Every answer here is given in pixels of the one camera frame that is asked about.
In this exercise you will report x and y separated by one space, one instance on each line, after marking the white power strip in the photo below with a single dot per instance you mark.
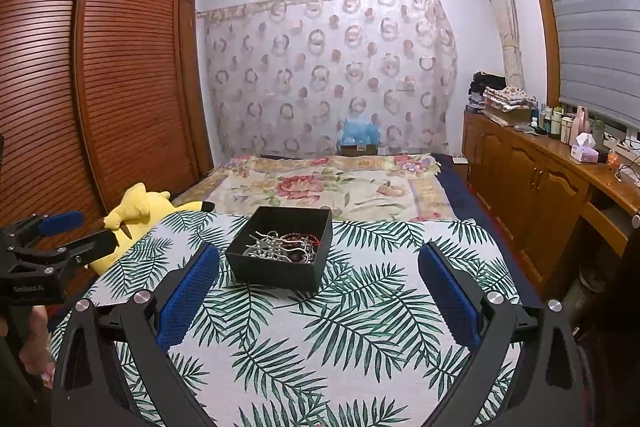
625 148

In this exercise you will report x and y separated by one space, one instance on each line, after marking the wooden sideboard cabinet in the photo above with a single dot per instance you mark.
525 187

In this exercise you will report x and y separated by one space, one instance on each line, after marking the palm leaf printed blanket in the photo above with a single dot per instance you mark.
350 332

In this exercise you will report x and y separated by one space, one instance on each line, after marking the wooden window frame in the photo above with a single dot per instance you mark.
542 7

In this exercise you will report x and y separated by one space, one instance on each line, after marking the blue bag on box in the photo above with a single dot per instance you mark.
361 132

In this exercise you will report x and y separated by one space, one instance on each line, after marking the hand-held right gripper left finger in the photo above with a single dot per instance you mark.
187 298

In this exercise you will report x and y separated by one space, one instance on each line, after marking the brown slatted wooden wardrobe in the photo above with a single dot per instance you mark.
125 82

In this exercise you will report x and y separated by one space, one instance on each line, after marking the black square box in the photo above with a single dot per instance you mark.
272 278

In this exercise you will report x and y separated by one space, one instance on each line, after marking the pink tissue box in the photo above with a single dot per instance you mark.
584 152

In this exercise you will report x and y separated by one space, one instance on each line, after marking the floral bedspread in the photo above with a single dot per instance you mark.
300 187

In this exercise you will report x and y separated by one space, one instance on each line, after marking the yellow plush toy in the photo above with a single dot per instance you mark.
145 207

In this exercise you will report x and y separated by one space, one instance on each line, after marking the row of cosmetic bottles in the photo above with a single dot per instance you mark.
567 127

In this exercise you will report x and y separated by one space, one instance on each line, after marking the dark blue bed sheet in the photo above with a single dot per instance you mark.
465 207

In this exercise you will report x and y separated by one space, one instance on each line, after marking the grey striped window blind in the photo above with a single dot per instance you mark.
595 17

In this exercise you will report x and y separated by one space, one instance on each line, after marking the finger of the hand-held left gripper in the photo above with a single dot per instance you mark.
60 223
95 244

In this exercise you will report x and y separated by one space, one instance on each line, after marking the dark folded clothes stack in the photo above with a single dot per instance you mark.
487 87

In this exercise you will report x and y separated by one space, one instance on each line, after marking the person's left hand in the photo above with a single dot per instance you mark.
37 347

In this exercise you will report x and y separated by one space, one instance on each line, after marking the circle patterned curtain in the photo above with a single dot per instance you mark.
325 72

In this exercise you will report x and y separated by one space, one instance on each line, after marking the beige gathered drape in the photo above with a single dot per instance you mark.
505 17

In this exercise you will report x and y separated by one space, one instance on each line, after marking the small cardboard box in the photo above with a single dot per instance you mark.
359 150

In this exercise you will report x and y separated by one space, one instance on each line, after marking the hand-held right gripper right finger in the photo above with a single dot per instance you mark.
450 298

